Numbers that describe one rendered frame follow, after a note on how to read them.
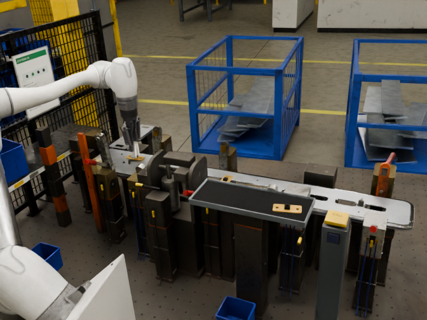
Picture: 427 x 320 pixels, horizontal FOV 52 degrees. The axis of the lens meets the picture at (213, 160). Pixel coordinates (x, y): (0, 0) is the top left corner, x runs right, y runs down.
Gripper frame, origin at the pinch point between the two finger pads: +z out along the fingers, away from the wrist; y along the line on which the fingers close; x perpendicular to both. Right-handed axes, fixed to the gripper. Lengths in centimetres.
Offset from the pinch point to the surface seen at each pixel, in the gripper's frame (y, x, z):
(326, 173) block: -9, 85, 1
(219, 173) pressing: -0.3, 41.7, 4.5
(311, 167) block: -12, 78, 1
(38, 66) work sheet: -8, -54, -33
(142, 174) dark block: 29.5, 23.9, -7.4
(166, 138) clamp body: -15.4, 8.2, 0.1
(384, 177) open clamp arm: -8, 106, -1
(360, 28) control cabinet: -783, 10, 95
